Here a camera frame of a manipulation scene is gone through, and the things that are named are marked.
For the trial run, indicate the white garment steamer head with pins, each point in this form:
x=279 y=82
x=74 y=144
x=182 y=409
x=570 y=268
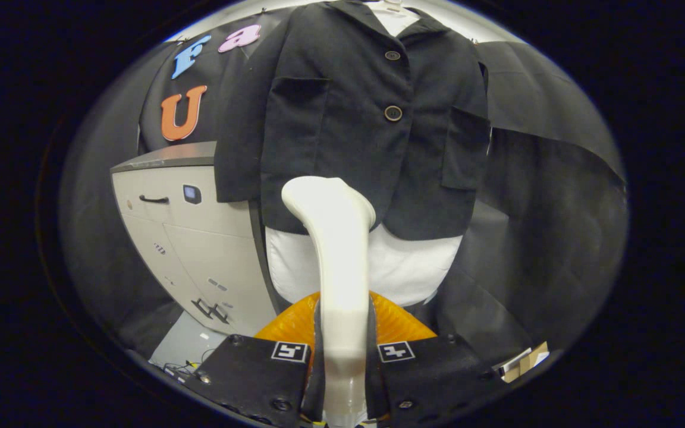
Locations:
x=342 y=267

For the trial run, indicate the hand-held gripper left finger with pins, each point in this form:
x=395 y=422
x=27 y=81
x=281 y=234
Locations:
x=320 y=380

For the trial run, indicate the black blazer jacket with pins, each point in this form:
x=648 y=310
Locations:
x=342 y=148

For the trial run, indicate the cardboard box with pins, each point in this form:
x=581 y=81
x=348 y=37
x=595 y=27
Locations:
x=524 y=359

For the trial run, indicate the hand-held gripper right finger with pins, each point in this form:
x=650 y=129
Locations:
x=373 y=380

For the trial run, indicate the grey cabinet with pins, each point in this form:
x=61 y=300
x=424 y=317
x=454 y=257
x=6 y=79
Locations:
x=200 y=249

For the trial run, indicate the white dress form mannequin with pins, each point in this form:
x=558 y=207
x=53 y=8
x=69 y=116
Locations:
x=408 y=267

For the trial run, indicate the black backdrop cloth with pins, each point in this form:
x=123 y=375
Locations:
x=556 y=238

